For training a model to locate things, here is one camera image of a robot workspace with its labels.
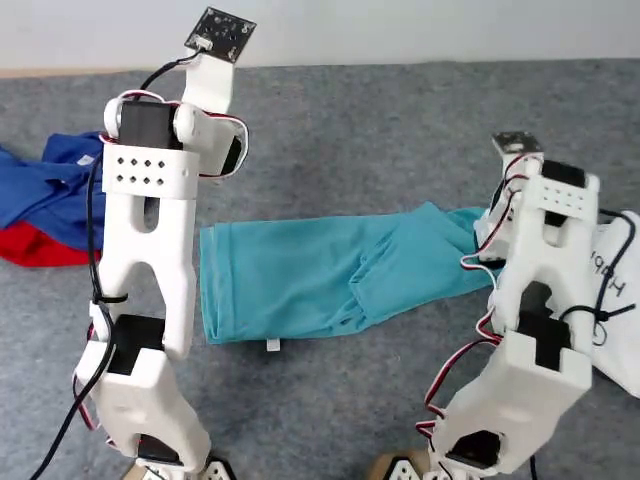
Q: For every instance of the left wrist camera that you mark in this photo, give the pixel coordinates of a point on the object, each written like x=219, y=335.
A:
x=220, y=30

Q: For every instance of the white shirt with black print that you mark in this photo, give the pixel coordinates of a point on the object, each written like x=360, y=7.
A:
x=617, y=345

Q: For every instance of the red shirt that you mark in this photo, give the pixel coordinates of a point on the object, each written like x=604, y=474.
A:
x=30, y=247

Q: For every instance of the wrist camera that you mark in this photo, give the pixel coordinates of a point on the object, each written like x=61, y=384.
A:
x=515, y=142
x=220, y=30

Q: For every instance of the blue shirt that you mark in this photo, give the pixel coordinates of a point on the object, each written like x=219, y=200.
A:
x=55, y=195

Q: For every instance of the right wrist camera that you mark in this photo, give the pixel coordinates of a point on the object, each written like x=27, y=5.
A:
x=515, y=142

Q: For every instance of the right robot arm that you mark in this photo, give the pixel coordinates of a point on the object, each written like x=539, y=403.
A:
x=530, y=395

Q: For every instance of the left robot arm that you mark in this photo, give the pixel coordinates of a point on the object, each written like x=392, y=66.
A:
x=150, y=260

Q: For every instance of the teal shirt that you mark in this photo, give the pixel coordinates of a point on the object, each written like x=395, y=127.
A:
x=290, y=280

